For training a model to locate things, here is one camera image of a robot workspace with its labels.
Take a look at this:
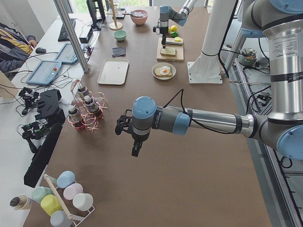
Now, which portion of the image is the bottle in rack middle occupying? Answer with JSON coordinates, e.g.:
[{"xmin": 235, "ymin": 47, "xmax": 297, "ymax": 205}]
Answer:
[{"xmin": 84, "ymin": 95, "xmax": 98, "ymax": 113}]

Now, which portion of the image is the aluminium frame post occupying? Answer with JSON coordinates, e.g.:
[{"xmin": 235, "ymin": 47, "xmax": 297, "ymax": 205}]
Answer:
[{"xmin": 54, "ymin": 0, "xmax": 89, "ymax": 73}]

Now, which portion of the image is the white cup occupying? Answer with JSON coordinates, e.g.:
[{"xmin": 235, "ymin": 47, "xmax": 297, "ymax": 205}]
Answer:
[{"xmin": 72, "ymin": 193, "xmax": 93, "ymax": 211}]

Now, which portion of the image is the wooden mug tree stand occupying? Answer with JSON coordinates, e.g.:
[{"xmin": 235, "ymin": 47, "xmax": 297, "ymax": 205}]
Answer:
[{"xmin": 107, "ymin": 0, "xmax": 123, "ymax": 31}]

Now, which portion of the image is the blue teach pendant far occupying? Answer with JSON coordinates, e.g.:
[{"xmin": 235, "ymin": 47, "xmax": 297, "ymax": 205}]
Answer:
[{"xmin": 54, "ymin": 43, "xmax": 78, "ymax": 65}]

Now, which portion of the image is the white round plate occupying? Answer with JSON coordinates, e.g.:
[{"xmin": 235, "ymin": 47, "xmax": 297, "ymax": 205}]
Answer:
[{"xmin": 151, "ymin": 62, "xmax": 176, "ymax": 80}]

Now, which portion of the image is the blue teach pendant near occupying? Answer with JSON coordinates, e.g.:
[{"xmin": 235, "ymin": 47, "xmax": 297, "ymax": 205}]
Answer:
[{"xmin": 26, "ymin": 61, "xmax": 62, "ymax": 85}]

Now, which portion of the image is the half lemon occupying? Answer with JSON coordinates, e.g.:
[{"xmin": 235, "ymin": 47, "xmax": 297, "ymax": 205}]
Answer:
[{"xmin": 174, "ymin": 37, "xmax": 181, "ymax": 42}]

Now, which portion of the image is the black gripper stand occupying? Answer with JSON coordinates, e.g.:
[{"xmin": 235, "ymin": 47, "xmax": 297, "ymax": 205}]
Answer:
[{"xmin": 22, "ymin": 89, "xmax": 66, "ymax": 188}]

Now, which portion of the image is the grey cup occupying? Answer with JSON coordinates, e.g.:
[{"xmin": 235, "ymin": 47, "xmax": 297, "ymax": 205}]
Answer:
[{"xmin": 50, "ymin": 210, "xmax": 72, "ymax": 227}]

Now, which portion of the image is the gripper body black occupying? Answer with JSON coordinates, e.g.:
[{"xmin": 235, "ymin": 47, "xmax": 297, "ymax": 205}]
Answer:
[
  {"xmin": 160, "ymin": 26, "xmax": 168, "ymax": 38},
  {"xmin": 132, "ymin": 132, "xmax": 147, "ymax": 145}
]

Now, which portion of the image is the black keyboard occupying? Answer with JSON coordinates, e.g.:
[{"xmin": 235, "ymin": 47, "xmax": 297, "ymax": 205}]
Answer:
[{"xmin": 58, "ymin": 18, "xmax": 76, "ymax": 42}]

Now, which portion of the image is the blue cup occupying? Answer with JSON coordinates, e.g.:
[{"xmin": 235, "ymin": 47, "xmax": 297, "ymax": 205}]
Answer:
[{"xmin": 56, "ymin": 170, "xmax": 75, "ymax": 189}]

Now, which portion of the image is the green lime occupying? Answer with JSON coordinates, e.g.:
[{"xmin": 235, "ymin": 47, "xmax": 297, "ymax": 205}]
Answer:
[{"xmin": 170, "ymin": 31, "xmax": 178, "ymax": 38}]

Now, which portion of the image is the pink cup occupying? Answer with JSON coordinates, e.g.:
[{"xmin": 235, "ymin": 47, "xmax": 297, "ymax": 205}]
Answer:
[{"xmin": 63, "ymin": 183, "xmax": 83, "ymax": 200}]

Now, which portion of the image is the bottle in rack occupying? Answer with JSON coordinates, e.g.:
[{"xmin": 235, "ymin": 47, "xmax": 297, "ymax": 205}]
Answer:
[
  {"xmin": 84, "ymin": 95, "xmax": 98, "ymax": 113},
  {"xmin": 68, "ymin": 105, "xmax": 79, "ymax": 123},
  {"xmin": 77, "ymin": 87, "xmax": 89, "ymax": 99}
]

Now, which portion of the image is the grey folded cloth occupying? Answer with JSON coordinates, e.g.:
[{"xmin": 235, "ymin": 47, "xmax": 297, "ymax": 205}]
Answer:
[{"xmin": 112, "ymin": 46, "xmax": 126, "ymax": 57}]

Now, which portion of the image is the yellow handled knife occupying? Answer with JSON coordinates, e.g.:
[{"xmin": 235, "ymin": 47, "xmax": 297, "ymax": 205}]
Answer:
[{"xmin": 166, "ymin": 40, "xmax": 183, "ymax": 45}]

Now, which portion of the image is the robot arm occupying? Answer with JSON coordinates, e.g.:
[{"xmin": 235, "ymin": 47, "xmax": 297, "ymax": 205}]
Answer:
[
  {"xmin": 130, "ymin": 0, "xmax": 303, "ymax": 160},
  {"xmin": 158, "ymin": 0, "xmax": 196, "ymax": 49}
]

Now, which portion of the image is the green ceramic bowl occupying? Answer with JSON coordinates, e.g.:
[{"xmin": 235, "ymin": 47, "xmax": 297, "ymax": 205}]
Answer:
[{"xmin": 113, "ymin": 30, "xmax": 127, "ymax": 42}]

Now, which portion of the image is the wooden cutting board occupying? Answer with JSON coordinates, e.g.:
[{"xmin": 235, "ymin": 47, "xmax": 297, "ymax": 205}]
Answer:
[{"xmin": 156, "ymin": 37, "xmax": 184, "ymax": 61}]

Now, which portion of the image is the green cup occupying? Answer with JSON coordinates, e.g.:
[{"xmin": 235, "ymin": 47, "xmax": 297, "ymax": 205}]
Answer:
[{"xmin": 32, "ymin": 186, "xmax": 53, "ymax": 204}]

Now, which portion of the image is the pink bowl with ice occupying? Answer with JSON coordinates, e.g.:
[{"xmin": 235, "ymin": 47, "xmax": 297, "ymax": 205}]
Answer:
[{"xmin": 130, "ymin": 9, "xmax": 148, "ymax": 26}]

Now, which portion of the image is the bottle in rack rear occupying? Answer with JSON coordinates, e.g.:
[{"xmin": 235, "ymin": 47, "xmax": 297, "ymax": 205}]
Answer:
[{"xmin": 77, "ymin": 87, "xmax": 89, "ymax": 99}]

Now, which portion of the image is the yellow cup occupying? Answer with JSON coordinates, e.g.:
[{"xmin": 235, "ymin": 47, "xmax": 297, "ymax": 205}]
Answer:
[{"xmin": 40, "ymin": 194, "xmax": 62, "ymax": 217}]

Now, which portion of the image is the blue teach pendant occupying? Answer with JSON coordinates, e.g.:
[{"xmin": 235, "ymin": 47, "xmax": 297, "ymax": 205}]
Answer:
[
  {"xmin": 54, "ymin": 43, "xmax": 78, "ymax": 65},
  {"xmin": 26, "ymin": 61, "xmax": 62, "ymax": 85}
]

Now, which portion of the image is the bottle in rack front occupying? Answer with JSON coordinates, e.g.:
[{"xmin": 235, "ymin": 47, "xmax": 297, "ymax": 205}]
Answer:
[{"xmin": 68, "ymin": 105, "xmax": 79, "ymax": 123}]

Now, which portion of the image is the bread slice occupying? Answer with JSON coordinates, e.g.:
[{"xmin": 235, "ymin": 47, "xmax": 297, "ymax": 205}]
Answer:
[{"xmin": 160, "ymin": 46, "xmax": 177, "ymax": 57}]

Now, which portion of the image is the beige serving tray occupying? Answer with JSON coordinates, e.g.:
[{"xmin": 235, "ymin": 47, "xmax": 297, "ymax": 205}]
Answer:
[{"xmin": 97, "ymin": 59, "xmax": 129, "ymax": 86}]

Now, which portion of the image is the copper wire bottle rack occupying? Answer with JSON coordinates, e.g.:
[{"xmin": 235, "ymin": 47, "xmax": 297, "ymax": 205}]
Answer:
[{"xmin": 67, "ymin": 79, "xmax": 108, "ymax": 133}]

